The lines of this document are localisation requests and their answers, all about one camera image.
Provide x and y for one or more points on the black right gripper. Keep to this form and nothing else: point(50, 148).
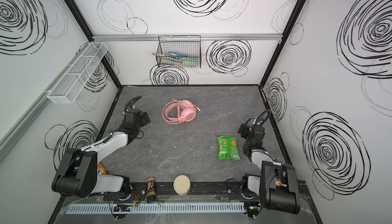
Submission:
point(245, 130)

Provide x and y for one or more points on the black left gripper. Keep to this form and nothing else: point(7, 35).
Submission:
point(144, 118)

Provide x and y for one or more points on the pink headphones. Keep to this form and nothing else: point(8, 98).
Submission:
point(186, 111)

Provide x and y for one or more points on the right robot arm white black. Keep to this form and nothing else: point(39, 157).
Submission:
point(276, 186)

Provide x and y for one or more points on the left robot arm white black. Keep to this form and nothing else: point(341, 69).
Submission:
point(77, 173)

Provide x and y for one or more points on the green snack bag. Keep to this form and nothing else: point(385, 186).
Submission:
point(227, 148)

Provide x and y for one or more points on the orange white snack bag left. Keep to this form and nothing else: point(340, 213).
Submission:
point(101, 170)

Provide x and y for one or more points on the green item in basket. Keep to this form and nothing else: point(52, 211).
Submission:
point(189, 62)

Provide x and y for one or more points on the small brown bottle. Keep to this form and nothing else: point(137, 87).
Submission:
point(151, 194)

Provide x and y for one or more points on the beige round lid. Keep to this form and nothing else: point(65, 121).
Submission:
point(182, 185)

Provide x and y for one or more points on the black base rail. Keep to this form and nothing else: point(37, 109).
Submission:
point(229, 189)

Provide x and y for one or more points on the black wire basket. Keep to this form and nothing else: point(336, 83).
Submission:
point(171, 48)

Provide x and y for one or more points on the clear plastic wall shelf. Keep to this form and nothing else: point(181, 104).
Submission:
point(86, 72)

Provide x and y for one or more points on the white slotted cable duct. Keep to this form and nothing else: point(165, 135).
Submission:
point(171, 208)

